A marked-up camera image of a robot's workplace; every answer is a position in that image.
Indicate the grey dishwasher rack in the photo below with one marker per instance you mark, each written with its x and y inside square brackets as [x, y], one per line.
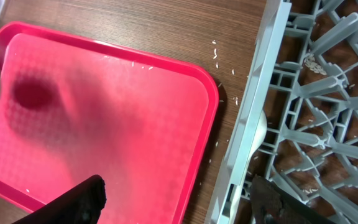
[304, 76]

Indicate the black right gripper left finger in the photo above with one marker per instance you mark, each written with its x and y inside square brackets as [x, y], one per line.
[80, 205]

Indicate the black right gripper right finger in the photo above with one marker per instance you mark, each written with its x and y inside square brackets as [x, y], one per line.
[272, 205]

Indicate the red plastic tray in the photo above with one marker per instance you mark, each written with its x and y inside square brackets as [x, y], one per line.
[73, 107]

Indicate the white plastic spoon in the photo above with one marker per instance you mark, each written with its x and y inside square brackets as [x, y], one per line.
[257, 140]

